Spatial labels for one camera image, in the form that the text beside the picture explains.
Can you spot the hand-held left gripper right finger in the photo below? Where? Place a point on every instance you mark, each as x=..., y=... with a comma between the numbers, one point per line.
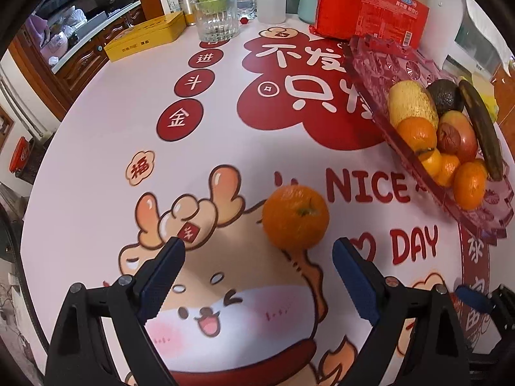
x=358, y=285

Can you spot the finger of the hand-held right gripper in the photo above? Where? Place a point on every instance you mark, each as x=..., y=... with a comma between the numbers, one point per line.
x=472, y=296

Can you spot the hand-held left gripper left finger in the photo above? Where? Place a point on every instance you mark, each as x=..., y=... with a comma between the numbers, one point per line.
x=161, y=285

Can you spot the tangerine with green stem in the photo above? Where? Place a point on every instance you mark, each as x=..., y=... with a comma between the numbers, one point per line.
x=295, y=217

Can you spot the small tangerine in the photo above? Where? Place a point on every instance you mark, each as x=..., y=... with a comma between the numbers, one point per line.
x=448, y=171
x=430, y=165
x=468, y=187

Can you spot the large orange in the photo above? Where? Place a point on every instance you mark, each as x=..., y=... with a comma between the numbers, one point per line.
x=416, y=134

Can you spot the dark green cucumber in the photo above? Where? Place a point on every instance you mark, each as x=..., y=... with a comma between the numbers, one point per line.
x=483, y=128

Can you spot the dark avocado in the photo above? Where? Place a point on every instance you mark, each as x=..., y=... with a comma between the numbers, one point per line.
x=442, y=96

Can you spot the pink glass fruit plate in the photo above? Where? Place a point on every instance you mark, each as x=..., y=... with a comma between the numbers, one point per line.
x=374, y=76

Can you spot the red apple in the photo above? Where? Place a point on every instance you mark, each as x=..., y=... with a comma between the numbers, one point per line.
x=458, y=136

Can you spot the yellow pear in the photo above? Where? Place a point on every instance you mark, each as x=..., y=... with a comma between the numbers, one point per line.
x=412, y=102

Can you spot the red container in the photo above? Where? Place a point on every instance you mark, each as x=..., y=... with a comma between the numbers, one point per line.
x=19, y=153

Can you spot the yellow tissue box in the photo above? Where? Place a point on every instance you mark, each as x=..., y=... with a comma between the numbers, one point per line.
x=489, y=100

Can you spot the yellow tin box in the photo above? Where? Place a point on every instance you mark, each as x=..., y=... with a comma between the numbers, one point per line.
x=145, y=36

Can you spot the kitchen counter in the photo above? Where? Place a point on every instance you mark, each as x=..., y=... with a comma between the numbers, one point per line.
x=92, y=44

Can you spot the clear glass cup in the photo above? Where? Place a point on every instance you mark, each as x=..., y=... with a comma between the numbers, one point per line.
x=215, y=20

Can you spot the metal can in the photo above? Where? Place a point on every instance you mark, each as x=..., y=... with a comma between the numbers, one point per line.
x=186, y=6

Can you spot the red paper cup package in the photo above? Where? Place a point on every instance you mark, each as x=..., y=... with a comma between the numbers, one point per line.
x=362, y=4

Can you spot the white countertop appliance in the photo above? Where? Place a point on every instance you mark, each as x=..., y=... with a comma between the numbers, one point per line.
x=446, y=16

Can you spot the small glass jar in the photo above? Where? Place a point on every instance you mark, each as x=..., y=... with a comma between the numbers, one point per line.
x=246, y=6

